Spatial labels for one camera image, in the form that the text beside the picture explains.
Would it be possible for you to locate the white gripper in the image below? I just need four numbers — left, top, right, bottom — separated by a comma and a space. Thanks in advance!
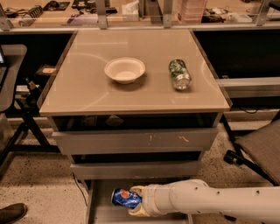
128, 185, 165, 217

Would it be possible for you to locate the blue pepsi can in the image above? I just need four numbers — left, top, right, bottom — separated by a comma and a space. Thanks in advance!
111, 188, 142, 208

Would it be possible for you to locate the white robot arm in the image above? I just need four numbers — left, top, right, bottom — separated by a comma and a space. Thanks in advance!
129, 179, 280, 224

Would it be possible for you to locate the grey middle drawer front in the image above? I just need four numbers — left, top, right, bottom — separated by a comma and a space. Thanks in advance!
71, 161, 201, 179

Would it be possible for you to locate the grey drawer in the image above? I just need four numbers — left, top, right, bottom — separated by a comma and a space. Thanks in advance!
52, 128, 217, 155
71, 161, 201, 179

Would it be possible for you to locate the open bottom drawer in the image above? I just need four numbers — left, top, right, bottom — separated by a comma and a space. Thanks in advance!
85, 179, 193, 224

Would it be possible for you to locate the grey top drawer front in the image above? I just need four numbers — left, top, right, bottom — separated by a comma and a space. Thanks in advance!
52, 128, 217, 155

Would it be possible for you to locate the grey drawer cabinet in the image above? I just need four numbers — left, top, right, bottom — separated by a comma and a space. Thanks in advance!
38, 28, 234, 189

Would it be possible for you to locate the green soda can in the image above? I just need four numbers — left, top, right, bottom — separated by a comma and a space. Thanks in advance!
169, 59, 192, 91

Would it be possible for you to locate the brown shoe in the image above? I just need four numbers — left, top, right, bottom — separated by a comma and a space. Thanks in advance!
0, 203, 27, 224

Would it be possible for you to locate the grey office chair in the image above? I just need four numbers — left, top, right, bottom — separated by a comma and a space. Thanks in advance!
220, 112, 280, 186

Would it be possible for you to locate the white paper bowl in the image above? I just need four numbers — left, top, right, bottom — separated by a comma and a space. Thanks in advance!
104, 57, 145, 84

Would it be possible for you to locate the white tissue box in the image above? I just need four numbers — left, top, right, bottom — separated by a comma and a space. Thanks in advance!
122, 0, 139, 22

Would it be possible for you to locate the pink storage bin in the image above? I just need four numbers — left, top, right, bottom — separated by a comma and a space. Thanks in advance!
175, 0, 207, 23

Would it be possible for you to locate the black floor cable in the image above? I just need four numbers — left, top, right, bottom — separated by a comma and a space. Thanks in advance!
72, 172, 89, 207

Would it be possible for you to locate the black coiled cable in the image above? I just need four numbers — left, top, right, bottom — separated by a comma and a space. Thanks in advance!
27, 4, 45, 19

